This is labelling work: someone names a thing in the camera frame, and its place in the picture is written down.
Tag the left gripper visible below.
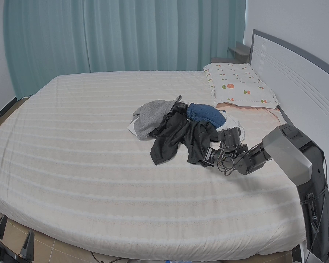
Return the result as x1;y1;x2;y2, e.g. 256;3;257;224
0;214;35;263

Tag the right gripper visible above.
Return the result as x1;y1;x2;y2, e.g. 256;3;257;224
201;147;224;167

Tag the black T-shirt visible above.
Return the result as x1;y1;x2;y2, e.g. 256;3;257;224
150;112;220;166

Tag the pile of clothes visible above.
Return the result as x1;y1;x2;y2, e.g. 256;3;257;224
127;95;246;142

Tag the bed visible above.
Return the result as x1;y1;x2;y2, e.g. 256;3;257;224
0;29;329;261

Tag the white printed pillow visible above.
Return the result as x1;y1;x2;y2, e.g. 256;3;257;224
203;62;281;109

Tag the grey bedside table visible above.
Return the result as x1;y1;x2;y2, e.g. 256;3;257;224
211;41;250;64

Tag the blue-green curtain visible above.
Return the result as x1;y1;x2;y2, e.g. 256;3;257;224
84;0;248;73
3;0;90;101

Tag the black cable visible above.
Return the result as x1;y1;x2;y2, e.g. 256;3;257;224
90;251;108;263

